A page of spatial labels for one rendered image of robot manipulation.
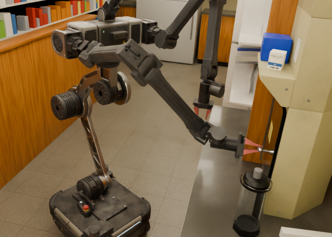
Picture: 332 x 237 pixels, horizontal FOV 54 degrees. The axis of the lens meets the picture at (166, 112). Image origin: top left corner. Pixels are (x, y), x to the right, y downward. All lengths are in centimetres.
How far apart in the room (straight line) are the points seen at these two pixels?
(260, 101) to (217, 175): 40
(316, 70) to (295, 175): 40
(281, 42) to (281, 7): 21
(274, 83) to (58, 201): 181
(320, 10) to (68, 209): 197
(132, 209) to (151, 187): 61
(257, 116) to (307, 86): 49
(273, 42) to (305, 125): 32
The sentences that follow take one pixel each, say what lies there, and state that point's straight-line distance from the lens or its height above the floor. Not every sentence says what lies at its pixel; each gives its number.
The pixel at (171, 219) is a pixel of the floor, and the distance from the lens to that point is 268.
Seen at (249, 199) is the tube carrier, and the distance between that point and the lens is 120.
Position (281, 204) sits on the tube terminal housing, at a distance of 140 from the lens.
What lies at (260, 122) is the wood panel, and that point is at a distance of 161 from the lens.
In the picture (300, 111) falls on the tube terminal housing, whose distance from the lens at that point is 119.
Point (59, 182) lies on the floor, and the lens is 308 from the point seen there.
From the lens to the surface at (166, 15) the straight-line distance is 618.
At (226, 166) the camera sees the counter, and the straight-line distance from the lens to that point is 164.
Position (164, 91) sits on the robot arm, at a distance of 121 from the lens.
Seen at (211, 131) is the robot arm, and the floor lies 125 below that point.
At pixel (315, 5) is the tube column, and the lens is 111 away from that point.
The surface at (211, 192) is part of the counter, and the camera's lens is 147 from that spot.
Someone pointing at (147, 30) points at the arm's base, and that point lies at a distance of 187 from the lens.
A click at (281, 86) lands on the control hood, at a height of 148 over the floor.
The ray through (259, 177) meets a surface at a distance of 118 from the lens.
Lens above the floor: 185
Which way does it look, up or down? 26 degrees down
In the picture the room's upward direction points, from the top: 4 degrees clockwise
